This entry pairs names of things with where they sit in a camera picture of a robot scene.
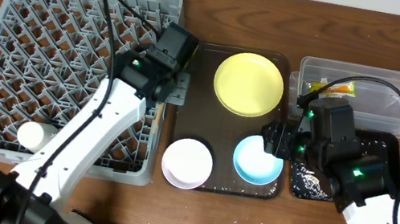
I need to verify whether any grey plastic dish rack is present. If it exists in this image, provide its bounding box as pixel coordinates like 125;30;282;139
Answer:
0;0;187;190

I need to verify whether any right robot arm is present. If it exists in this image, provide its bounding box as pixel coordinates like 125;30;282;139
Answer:
261;97;400;224

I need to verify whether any spilled rice food waste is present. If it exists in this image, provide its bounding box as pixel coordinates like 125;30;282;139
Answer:
290;163;332;202

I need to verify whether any green orange snack wrapper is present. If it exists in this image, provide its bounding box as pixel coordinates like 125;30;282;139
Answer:
308;78;357;98

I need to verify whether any black waste tray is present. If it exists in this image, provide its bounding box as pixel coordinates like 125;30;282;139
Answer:
290;129;400;202

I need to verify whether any dark brown serving tray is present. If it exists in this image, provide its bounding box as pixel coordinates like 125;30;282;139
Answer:
172;43;291;200

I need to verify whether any clear plastic waste bin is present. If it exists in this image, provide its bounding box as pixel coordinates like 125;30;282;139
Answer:
288;56;400;139

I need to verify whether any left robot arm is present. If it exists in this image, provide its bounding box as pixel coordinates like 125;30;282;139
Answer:
0;23;198;224

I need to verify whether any light blue bowl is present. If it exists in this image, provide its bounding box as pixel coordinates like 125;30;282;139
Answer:
233;135;284;185

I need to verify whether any white cup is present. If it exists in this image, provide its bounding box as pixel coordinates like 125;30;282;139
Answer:
17;121;59;153

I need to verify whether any wooden chopstick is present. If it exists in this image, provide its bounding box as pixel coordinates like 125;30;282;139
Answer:
151;103;165;134

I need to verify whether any pink white bowl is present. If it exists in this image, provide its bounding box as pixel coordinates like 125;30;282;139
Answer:
161;138;213;189

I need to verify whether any yellow round plate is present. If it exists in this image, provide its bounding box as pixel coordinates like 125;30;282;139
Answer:
213;52;284;117

